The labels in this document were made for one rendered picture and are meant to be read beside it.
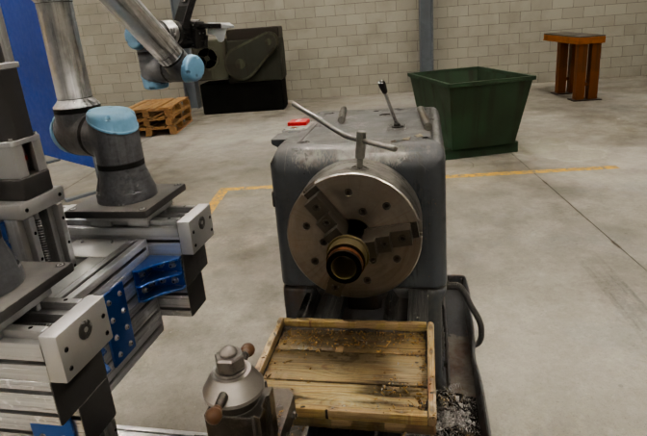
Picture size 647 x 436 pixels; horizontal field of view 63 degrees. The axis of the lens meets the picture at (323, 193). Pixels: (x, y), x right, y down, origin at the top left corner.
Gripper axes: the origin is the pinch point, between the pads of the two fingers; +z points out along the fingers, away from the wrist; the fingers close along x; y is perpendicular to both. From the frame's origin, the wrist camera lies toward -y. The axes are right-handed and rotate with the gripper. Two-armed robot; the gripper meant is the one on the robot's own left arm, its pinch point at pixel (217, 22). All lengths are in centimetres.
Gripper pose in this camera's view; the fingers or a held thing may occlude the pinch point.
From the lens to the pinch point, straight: 189.7
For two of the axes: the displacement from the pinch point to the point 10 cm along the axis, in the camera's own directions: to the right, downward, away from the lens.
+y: -0.4, 9.2, 3.8
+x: 8.4, 2.4, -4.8
